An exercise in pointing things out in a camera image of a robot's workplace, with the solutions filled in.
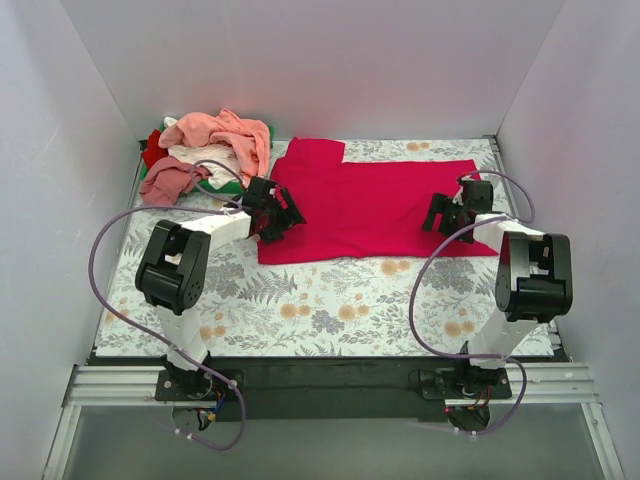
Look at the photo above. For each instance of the white t shirt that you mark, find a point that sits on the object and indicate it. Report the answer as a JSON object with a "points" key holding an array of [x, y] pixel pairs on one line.
{"points": [[224, 167]]}

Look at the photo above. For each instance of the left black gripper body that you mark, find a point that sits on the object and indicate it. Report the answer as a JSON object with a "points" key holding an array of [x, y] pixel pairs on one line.
{"points": [[279, 215]]}

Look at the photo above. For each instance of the salmon pink t shirt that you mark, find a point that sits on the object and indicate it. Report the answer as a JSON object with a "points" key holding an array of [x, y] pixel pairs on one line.
{"points": [[250, 139]]}

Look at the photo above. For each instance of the aluminium frame rail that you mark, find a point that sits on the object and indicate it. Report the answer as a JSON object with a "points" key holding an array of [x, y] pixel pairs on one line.
{"points": [[552, 383]]}

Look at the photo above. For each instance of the green plastic basket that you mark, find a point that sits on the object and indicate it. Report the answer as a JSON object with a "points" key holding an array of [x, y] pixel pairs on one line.
{"points": [[230, 188]]}

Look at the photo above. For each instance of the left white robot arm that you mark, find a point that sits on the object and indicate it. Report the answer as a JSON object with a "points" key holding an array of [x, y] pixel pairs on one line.
{"points": [[172, 272]]}

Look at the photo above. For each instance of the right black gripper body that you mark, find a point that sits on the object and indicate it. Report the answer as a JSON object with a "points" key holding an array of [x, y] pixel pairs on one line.
{"points": [[443, 216]]}

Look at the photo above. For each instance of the magenta t shirt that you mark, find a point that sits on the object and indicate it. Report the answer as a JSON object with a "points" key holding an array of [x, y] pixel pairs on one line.
{"points": [[357, 209]]}

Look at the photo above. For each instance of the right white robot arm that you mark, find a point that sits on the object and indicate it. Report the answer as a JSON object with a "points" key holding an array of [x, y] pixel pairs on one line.
{"points": [[533, 282]]}

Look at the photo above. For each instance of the floral patterned table mat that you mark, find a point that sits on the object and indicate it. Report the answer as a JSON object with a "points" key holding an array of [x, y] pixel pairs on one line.
{"points": [[350, 307]]}

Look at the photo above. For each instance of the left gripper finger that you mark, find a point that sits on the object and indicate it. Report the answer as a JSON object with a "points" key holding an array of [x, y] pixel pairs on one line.
{"points": [[290, 210], [273, 232]]}

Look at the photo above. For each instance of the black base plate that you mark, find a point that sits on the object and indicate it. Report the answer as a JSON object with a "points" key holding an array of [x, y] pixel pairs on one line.
{"points": [[294, 388]]}

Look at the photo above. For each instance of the red t shirt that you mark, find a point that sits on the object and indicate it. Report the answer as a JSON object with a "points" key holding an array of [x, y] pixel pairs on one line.
{"points": [[152, 152]]}

